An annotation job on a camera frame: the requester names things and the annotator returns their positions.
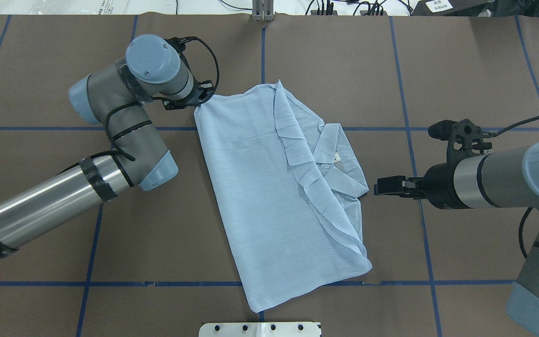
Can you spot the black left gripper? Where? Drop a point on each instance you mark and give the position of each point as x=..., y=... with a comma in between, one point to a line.
x=178, y=103

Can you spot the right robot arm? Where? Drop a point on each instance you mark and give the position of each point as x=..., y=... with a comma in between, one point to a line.
x=508, y=179

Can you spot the light blue striped shirt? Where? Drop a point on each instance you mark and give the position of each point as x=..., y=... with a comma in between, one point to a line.
x=287, y=185

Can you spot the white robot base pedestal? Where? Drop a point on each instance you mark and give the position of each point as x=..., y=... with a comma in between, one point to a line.
x=261, y=329

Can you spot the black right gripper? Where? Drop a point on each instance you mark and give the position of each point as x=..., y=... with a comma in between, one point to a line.
x=439, y=184

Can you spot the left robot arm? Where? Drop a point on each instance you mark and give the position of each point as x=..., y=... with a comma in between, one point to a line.
x=153, y=69

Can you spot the aluminium frame post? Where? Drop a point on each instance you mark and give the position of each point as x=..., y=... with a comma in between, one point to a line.
x=263, y=10

